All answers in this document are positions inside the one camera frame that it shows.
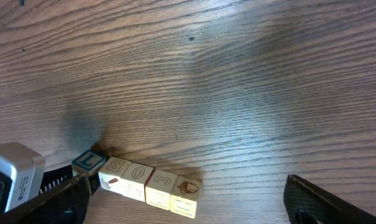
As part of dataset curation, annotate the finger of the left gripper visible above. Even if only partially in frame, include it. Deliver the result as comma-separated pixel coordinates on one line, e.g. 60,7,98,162
38,164,101,197

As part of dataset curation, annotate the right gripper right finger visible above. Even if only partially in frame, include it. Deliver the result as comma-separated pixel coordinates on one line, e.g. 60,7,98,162
283,174,376,224

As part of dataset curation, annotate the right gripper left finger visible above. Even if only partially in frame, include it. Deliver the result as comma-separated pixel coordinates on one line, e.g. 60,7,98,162
0,174,91,224

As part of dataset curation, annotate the hammer picture wooden block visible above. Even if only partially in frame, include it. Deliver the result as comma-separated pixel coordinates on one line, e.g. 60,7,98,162
98,157,132,194

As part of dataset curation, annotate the red edged picture block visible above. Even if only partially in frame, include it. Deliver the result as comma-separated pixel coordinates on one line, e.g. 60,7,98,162
121,162,155,202

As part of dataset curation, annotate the plain cream wooden block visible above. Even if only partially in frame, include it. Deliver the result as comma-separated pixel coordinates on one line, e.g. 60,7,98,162
145,169,178,210

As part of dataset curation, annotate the acorn picture wooden block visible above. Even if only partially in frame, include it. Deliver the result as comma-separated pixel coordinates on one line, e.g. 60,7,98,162
170,175,203,218

